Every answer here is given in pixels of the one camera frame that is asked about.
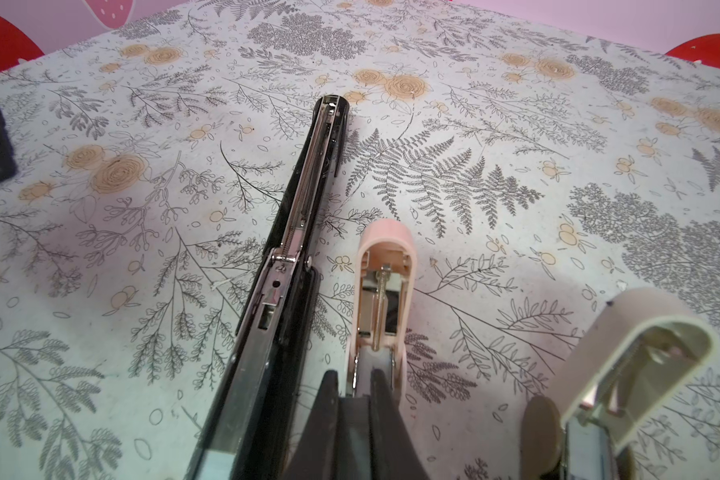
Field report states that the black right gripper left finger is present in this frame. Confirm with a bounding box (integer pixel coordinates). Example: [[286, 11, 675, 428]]
[[283, 370, 340, 480]]

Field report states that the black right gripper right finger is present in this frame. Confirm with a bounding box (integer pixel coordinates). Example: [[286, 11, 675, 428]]
[[370, 369, 429, 480]]

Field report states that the pink white small stapler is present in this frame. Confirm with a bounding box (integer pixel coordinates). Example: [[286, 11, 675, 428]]
[[345, 219, 417, 402]]

